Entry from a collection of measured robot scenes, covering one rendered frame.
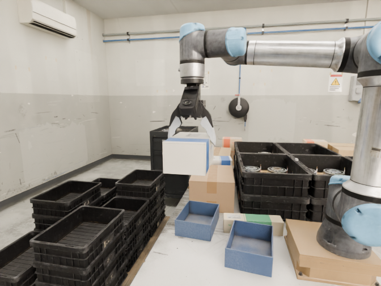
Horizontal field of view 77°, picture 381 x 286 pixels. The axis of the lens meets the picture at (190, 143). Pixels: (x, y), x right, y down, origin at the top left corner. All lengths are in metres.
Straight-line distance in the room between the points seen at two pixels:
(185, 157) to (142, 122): 4.33
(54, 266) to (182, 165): 0.92
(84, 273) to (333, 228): 1.04
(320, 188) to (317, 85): 3.64
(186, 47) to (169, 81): 4.03
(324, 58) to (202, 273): 0.75
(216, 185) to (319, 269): 0.53
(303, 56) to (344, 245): 0.57
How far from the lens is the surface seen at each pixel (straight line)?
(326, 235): 0.92
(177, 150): 0.65
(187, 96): 0.68
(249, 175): 1.10
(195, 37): 0.73
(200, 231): 1.00
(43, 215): 1.92
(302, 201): 1.18
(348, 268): 0.92
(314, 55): 0.82
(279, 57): 0.81
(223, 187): 1.18
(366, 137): 0.71
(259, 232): 1.04
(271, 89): 4.58
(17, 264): 1.92
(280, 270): 0.93
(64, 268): 1.37
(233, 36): 0.71
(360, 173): 0.73
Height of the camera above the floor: 1.25
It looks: 10 degrees down
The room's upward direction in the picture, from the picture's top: straight up
